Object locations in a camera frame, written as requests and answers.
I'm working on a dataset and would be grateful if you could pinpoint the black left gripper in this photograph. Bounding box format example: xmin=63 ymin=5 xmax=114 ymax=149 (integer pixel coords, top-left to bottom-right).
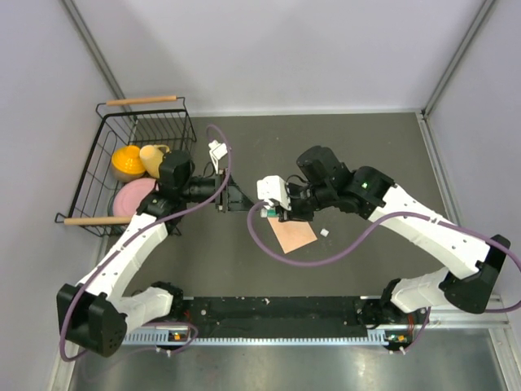
xmin=180 ymin=167 xmax=261 ymax=213

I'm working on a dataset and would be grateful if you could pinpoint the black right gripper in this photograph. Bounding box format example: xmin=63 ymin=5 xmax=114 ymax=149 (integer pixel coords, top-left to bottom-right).
xmin=275 ymin=183 xmax=334 ymax=222

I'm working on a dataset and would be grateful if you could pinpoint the white green glue stick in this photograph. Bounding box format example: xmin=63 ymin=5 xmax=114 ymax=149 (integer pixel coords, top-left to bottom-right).
xmin=260 ymin=209 xmax=278 ymax=218

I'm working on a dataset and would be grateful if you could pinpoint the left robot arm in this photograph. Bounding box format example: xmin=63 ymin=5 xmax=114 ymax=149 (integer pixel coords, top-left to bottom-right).
xmin=56 ymin=151 xmax=253 ymax=362

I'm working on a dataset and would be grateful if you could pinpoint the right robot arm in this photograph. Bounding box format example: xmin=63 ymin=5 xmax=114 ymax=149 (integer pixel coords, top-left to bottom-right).
xmin=271 ymin=146 xmax=510 ymax=323

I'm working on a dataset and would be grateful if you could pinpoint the yellow mug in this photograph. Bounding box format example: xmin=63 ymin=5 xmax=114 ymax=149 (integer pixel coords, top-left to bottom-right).
xmin=139 ymin=144 xmax=170 ymax=178

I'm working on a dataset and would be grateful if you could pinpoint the pink plate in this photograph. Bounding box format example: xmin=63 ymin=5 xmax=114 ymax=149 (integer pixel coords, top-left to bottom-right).
xmin=112 ymin=178 xmax=155 ymax=217

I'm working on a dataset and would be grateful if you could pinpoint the orange bowl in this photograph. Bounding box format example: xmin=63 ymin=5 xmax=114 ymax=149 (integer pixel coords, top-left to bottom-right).
xmin=111 ymin=145 xmax=146 ymax=183

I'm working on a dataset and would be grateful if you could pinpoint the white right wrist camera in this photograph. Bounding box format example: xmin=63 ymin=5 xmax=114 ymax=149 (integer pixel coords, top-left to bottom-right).
xmin=256 ymin=175 xmax=291 ymax=210

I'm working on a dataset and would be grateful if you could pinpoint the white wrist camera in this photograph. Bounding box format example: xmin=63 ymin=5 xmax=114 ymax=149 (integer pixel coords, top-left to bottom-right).
xmin=256 ymin=175 xmax=291 ymax=210
xmin=208 ymin=140 xmax=228 ymax=171

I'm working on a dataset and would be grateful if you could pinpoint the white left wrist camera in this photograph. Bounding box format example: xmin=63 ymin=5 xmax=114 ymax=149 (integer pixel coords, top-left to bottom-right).
xmin=208 ymin=140 xmax=228 ymax=171

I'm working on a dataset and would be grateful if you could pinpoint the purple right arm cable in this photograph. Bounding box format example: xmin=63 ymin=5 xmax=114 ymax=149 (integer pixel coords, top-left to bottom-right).
xmin=247 ymin=201 xmax=521 ymax=354

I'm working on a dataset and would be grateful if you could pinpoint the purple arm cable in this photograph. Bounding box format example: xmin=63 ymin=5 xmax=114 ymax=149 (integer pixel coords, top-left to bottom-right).
xmin=247 ymin=201 xmax=521 ymax=354
xmin=59 ymin=125 xmax=234 ymax=362

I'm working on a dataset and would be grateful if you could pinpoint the black wire basket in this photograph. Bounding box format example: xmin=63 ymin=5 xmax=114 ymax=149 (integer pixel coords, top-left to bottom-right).
xmin=55 ymin=95 xmax=197 ymax=237

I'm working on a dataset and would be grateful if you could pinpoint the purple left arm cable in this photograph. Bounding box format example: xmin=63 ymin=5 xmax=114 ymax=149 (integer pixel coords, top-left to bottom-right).
xmin=59 ymin=125 xmax=234 ymax=362

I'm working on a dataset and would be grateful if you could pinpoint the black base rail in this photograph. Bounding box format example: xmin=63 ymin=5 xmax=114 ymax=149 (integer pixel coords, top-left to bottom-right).
xmin=121 ymin=295 xmax=432 ymax=347

